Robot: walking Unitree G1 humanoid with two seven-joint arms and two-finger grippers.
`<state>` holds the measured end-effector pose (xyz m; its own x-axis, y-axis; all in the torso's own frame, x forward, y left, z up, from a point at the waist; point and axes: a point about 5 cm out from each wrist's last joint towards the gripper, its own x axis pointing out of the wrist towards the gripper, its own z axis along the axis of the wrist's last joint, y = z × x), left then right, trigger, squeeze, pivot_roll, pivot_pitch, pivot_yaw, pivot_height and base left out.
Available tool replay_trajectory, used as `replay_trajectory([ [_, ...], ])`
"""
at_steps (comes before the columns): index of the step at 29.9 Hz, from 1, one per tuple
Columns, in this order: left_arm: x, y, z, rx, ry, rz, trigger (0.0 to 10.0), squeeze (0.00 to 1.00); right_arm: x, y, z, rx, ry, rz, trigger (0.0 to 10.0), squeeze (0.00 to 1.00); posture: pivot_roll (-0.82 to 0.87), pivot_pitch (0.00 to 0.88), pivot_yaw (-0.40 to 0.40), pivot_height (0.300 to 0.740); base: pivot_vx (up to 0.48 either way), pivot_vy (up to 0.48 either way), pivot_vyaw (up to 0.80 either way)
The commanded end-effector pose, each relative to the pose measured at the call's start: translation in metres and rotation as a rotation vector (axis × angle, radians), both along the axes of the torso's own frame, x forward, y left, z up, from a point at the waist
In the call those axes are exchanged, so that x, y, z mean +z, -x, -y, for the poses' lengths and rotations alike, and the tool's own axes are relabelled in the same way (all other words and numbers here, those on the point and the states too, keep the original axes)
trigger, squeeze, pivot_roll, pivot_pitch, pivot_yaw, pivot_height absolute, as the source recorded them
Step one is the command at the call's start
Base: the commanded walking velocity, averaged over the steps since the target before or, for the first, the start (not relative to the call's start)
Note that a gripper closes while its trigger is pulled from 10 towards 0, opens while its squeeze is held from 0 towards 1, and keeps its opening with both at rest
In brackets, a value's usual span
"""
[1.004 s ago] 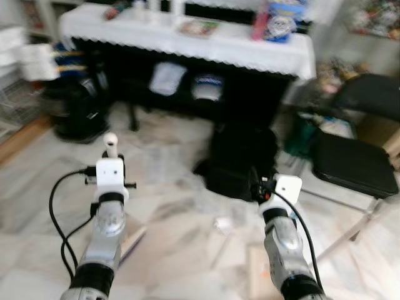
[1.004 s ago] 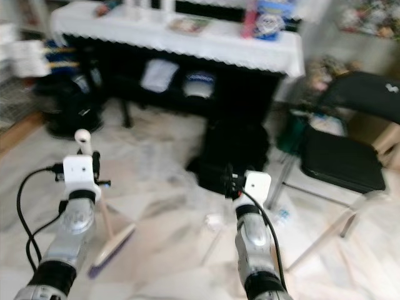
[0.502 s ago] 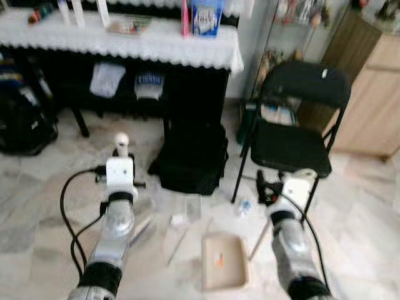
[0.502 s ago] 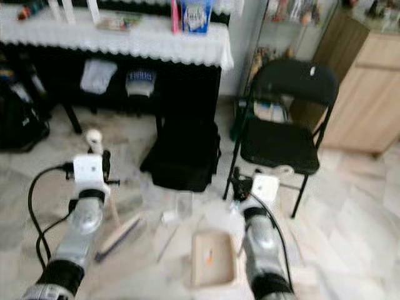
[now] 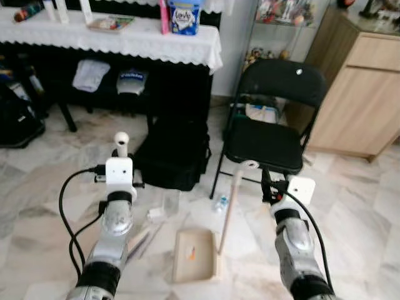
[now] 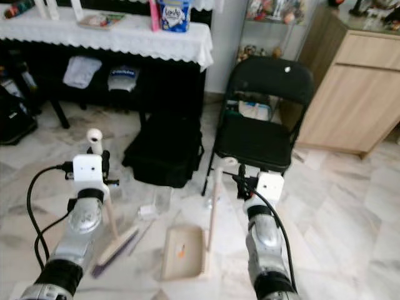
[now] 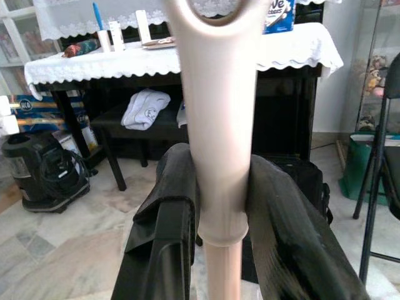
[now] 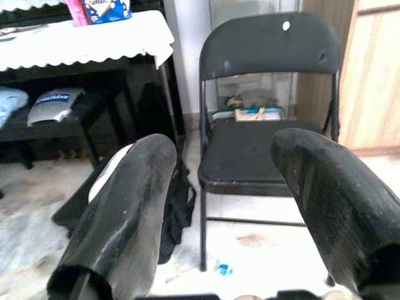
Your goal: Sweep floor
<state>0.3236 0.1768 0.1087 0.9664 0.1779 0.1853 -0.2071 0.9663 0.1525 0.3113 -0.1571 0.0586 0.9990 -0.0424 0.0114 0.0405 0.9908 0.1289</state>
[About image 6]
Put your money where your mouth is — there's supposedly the wooden broom with white grip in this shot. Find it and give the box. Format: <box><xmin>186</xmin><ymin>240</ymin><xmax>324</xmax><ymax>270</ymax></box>
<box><xmin>86</xmin><ymin>128</ymin><xmax>142</xmax><ymax>279</ymax></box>

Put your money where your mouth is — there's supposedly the beige long-handled dustpan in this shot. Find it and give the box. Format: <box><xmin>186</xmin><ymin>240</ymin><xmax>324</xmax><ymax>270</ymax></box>
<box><xmin>160</xmin><ymin>156</ymin><xmax>239</xmax><ymax>281</ymax></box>

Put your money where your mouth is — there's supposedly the black square fabric case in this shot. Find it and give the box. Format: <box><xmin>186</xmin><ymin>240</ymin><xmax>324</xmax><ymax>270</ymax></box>
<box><xmin>122</xmin><ymin>112</ymin><xmax>205</xmax><ymax>188</ymax></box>

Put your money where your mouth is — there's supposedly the white blue bag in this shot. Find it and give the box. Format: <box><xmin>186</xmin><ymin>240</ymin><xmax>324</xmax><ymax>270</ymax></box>
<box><xmin>239</xmin><ymin>100</ymin><xmax>274</xmax><ymax>121</ymax></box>

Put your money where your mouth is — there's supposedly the blue white plastic pack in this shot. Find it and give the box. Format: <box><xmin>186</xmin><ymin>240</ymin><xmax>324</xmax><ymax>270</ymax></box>
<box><xmin>108</xmin><ymin>66</ymin><xmax>141</xmax><ymax>93</ymax></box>

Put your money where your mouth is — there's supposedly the white plastic bag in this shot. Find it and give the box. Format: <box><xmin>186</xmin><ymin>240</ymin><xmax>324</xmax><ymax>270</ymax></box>
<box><xmin>62</xmin><ymin>55</ymin><xmax>103</xmax><ymax>89</ymax></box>

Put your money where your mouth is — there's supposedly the black folding chair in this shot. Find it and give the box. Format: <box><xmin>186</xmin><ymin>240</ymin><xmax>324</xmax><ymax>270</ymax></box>
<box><xmin>201</xmin><ymin>56</ymin><xmax>315</xmax><ymax>196</ymax></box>

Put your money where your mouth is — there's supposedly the black backpack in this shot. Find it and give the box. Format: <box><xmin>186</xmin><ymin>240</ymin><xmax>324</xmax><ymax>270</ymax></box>
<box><xmin>0</xmin><ymin>84</ymin><xmax>38</xmax><ymax>146</ymax></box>

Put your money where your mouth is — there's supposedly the table with white lace cloth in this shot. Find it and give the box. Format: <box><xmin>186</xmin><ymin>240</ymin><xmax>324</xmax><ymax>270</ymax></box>
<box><xmin>0</xmin><ymin>0</ymin><xmax>214</xmax><ymax>129</ymax></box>

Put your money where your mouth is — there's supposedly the light wooden cabinet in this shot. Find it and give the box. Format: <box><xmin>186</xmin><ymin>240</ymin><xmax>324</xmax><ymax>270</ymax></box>
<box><xmin>278</xmin><ymin>5</ymin><xmax>400</xmax><ymax>157</ymax></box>

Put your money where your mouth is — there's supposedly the colourful flat book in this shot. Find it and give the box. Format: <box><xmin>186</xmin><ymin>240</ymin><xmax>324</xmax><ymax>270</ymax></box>
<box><xmin>78</xmin><ymin>12</ymin><xmax>127</xmax><ymax>31</ymax></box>

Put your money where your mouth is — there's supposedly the pink bottle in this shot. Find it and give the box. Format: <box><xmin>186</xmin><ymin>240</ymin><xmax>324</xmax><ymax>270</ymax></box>
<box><xmin>149</xmin><ymin>0</ymin><xmax>161</xmax><ymax>32</ymax></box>

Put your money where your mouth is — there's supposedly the glass display shelf with figurines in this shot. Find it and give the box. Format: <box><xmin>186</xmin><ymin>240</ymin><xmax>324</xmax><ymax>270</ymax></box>
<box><xmin>236</xmin><ymin>0</ymin><xmax>319</xmax><ymax>63</ymax></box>

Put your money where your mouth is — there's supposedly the white bottle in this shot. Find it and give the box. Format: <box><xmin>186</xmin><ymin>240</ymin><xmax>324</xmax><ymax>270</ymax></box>
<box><xmin>45</xmin><ymin>0</ymin><xmax>61</xmax><ymax>21</ymax></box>

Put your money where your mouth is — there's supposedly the dark bottle with red label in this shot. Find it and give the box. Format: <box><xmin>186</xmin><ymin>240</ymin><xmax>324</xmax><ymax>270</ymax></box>
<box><xmin>3</xmin><ymin>0</ymin><xmax>36</xmax><ymax>19</ymax></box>

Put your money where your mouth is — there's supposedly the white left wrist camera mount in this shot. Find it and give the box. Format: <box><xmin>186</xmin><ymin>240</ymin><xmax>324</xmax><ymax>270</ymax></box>
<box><xmin>72</xmin><ymin>154</ymin><xmax>104</xmax><ymax>194</ymax></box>

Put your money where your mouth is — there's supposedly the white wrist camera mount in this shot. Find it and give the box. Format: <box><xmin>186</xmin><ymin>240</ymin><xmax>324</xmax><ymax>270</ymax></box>
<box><xmin>72</xmin><ymin>154</ymin><xmax>104</xmax><ymax>194</ymax></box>
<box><xmin>256</xmin><ymin>172</ymin><xmax>286</xmax><ymax>202</ymax></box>

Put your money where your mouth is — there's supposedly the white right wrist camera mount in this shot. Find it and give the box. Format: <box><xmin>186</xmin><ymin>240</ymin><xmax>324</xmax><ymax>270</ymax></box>
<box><xmin>256</xmin><ymin>172</ymin><xmax>286</xmax><ymax>202</ymax></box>

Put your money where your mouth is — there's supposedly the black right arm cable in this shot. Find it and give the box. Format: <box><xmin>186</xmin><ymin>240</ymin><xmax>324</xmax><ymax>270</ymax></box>
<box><xmin>250</xmin><ymin>190</ymin><xmax>298</xmax><ymax>292</ymax></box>

